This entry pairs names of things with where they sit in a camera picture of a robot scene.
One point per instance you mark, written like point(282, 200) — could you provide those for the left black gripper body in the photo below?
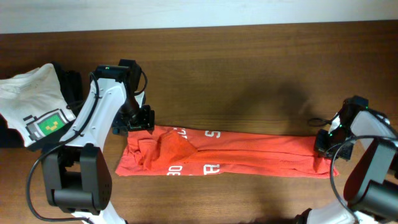
point(137, 123)

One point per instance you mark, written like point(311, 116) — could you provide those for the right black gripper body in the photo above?
point(324, 144)

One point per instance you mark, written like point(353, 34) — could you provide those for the orange printed t-shirt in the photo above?
point(181, 151)

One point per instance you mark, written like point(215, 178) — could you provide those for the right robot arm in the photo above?
point(368, 197)

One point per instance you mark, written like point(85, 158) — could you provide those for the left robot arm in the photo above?
point(76, 176)

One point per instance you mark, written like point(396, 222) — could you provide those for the black folded garment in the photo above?
point(71, 88)

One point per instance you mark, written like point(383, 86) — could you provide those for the white folded pixel-print t-shirt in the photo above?
point(32, 103)

